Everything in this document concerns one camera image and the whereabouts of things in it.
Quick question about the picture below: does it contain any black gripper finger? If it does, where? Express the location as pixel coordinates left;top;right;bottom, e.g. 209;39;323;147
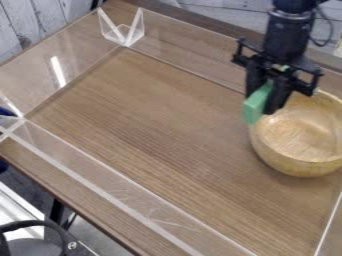
246;58;268;97
264;76;293;115

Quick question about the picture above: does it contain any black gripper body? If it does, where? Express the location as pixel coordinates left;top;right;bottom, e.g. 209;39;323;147
232;38;324;96

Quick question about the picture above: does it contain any green rectangular block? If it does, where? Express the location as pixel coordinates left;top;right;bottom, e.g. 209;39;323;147
244;65;292;125

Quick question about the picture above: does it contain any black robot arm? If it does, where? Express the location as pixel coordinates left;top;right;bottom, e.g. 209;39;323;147
232;0;328;115

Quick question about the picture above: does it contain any light wooden bowl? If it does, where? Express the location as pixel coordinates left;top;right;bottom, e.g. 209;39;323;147
249;90;342;177

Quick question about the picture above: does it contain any blue object at edge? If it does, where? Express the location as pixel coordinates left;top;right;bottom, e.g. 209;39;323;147
0;106;18;117

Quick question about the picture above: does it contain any black table leg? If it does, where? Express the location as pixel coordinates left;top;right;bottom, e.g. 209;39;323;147
50;199;66;224

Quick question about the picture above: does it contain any clear acrylic tray wall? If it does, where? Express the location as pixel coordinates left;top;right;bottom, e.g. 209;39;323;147
0;2;342;256

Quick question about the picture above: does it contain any black metal bracket base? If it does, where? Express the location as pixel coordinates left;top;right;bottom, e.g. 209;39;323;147
45;222;99;256

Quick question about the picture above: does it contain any black cable loop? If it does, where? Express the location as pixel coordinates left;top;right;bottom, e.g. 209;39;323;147
0;219;65;256

